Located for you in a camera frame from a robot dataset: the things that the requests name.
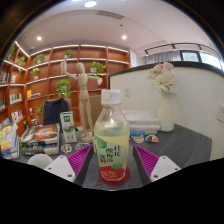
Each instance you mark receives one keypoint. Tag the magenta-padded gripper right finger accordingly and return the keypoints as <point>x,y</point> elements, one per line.
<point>163,167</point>

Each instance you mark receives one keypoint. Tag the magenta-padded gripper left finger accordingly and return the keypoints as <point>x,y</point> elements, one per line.
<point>61,166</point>

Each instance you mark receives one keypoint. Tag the clear drink bottle white cap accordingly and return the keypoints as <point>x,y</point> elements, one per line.
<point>111,143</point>

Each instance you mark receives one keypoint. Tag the small printed sticker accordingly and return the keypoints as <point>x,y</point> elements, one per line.
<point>66,148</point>
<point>137,138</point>
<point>81,146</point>
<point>152,138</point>

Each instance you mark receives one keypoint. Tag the white patterned mug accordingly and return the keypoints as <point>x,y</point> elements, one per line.
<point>39,160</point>

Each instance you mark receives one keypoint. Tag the stack of dark books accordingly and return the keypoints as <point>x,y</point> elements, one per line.
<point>41,136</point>

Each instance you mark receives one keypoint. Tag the green and white carton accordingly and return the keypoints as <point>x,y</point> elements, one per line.
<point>68,128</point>

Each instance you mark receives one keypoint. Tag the white vase with flowers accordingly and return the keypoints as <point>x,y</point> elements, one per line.
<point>165,113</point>

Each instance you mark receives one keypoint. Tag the dark office chair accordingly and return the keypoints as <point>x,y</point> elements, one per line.
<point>55,111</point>

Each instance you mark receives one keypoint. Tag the stack of colourful books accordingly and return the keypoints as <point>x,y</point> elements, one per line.
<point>8,141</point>

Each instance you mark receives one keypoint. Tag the wooden artist mannequin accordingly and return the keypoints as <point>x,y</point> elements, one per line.
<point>83,96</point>

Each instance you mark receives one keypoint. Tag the orange wooden shelf unit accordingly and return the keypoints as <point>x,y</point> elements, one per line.
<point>50,71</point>

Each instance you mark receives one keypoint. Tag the grey curtain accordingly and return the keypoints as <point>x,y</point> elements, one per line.
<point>163,57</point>

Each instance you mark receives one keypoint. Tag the window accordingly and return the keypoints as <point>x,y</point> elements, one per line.
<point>200,58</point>

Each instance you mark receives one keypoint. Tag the recessed ceiling light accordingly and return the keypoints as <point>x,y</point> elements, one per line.
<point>124,37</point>
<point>39,38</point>

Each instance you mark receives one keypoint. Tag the ceiling air vent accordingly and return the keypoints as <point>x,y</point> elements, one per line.
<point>110,14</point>

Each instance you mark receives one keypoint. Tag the white wall socket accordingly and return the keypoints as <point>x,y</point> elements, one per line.
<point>220,112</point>

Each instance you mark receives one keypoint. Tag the black track light rail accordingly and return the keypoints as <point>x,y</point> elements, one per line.
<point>173,46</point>

